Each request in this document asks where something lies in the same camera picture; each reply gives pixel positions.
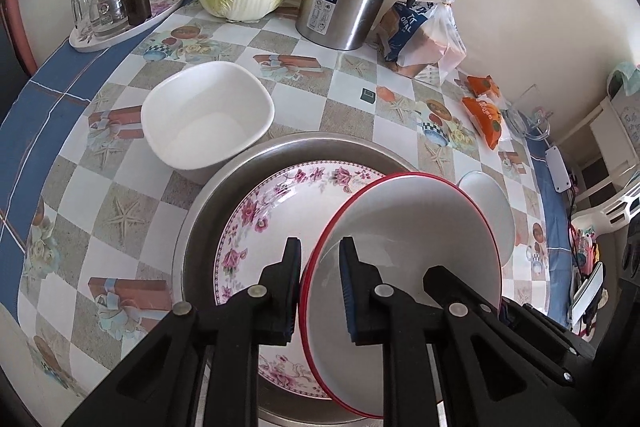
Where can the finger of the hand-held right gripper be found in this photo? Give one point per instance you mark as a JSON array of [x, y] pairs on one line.
[[545, 332]]

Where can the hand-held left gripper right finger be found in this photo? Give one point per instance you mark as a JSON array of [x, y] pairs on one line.
[[348, 287]]

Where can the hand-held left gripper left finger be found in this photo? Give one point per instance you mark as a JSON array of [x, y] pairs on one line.
[[292, 292]]

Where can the pink floral round plate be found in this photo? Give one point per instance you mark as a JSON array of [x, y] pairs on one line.
[[270, 227]]

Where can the strawberry print bowl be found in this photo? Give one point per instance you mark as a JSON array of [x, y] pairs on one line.
[[415, 227]]

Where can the stainless steel plate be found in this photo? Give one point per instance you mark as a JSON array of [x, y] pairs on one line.
[[200, 227]]

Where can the white bowl with red emblem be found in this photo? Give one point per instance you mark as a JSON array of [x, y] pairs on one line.
[[492, 207]]

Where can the white square bowl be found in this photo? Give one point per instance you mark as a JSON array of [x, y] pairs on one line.
[[200, 122]]

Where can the smartphone in white holder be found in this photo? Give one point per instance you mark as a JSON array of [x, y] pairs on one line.
[[587, 297]]

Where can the pink plastic toy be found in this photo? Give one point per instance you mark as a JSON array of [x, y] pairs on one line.
[[587, 247]]

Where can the white cutout chair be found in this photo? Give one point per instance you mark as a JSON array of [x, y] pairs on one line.
[[615, 212], [610, 142]]

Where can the white power strip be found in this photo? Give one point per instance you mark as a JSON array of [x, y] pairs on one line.
[[557, 169]]

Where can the orange snack packet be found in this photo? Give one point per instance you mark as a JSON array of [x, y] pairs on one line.
[[482, 119], [482, 86]]

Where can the clear glass pitcher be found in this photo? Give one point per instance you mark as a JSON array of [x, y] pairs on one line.
[[525, 117]]

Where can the bagged sliced bread loaf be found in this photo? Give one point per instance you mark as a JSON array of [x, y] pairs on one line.
[[425, 42]]

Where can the white oval tray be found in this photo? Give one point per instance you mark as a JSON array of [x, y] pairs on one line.
[[125, 34]]

